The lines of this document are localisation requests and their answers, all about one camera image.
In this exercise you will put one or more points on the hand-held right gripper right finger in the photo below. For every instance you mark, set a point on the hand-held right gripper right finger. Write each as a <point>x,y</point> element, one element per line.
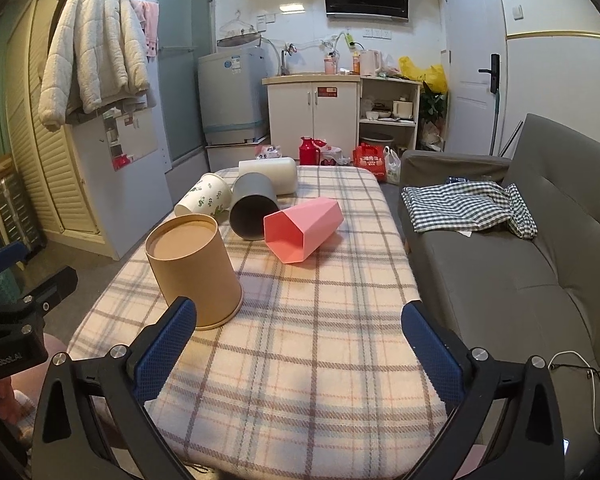
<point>432,350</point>

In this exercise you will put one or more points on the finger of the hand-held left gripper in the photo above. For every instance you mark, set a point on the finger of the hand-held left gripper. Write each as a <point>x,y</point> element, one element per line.
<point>52,287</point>
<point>7,257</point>

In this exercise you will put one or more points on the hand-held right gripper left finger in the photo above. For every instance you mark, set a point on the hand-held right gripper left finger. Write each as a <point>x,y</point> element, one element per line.
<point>166,345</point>

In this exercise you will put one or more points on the brown paper cup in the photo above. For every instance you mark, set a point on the brown paper cup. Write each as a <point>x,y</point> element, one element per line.
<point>192,270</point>

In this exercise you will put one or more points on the white floral paper cup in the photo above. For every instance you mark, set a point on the white floral paper cup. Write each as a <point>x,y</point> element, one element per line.
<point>202,195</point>

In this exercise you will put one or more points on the grey cup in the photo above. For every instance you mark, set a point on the grey cup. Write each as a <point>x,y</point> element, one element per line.
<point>252,210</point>

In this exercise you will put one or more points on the pink hexagonal cup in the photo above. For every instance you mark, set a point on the pink hexagonal cup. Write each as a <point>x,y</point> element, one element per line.
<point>305,227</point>

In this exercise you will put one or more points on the plain white cup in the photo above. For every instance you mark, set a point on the plain white cup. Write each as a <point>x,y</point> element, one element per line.
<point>277,175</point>

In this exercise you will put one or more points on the person's left hand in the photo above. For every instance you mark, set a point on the person's left hand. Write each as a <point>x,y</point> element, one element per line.
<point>12,402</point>

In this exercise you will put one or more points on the louvred wardrobe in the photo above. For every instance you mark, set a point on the louvred wardrobe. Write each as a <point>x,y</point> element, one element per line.
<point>35,160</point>

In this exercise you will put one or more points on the grey sofa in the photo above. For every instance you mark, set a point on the grey sofa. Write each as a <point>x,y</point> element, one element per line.
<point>520,270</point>

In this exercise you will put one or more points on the plaid blanket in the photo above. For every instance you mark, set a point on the plaid blanket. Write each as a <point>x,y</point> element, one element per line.
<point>300,350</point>

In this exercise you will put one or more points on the white refrigerator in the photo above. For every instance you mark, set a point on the white refrigerator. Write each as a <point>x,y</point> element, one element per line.
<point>130,180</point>

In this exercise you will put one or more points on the checked cloth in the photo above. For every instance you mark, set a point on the checked cloth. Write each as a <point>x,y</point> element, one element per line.
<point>460,207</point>

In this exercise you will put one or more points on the white plastic bag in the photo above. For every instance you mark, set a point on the white plastic bag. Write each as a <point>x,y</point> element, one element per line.
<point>393,167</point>

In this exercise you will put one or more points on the red shopping bag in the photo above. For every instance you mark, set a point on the red shopping bag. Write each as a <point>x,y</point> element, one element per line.
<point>370,162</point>

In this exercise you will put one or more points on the grey cooking pot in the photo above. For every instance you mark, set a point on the grey cooking pot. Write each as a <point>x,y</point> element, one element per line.
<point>377,141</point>

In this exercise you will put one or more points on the white snack packet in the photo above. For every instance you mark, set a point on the white snack packet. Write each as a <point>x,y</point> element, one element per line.
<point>269,152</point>

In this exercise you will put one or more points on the white puffer jacket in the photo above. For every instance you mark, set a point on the white puffer jacket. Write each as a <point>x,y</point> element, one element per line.
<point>97,45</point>

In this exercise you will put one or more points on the red thermos jug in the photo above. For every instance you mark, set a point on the red thermos jug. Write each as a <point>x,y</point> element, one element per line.
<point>307,152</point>

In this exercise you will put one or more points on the white jug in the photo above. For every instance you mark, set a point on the white jug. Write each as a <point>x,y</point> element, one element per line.
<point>402,109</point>

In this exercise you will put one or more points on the green potted plant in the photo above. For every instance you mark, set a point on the green potted plant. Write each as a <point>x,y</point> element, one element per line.
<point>434,105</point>

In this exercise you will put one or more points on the open shelf unit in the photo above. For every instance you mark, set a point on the open shelf unit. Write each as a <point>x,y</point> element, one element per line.
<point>387,105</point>

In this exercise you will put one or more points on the white washing machine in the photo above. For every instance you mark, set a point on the white washing machine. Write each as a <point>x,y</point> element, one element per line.
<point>230,95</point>

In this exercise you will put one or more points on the frosted glass door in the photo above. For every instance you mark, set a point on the frosted glass door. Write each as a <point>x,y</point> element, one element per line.
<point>180,60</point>

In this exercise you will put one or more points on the white sink cabinet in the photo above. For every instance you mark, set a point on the white sink cabinet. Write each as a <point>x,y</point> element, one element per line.
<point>305,115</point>

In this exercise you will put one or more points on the yellow plastic bag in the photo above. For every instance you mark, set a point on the yellow plastic bag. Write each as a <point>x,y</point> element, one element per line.
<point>432,77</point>

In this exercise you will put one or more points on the white electric kettle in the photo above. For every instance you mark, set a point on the white electric kettle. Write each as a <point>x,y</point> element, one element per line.
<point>370,62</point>

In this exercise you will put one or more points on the orange bottle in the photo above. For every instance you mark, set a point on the orange bottle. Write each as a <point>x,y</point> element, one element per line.
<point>356,62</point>

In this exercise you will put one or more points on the pink bottle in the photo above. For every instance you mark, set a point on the pink bottle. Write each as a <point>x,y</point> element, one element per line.
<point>329,65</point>

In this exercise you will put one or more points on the metal faucet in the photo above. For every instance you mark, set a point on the metal faucet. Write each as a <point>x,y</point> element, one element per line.
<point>287,52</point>

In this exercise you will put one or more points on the white door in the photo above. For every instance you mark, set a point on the white door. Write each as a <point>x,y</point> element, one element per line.
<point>467,35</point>

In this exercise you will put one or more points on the white light switch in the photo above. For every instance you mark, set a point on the white light switch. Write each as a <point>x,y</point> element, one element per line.
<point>517,11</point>

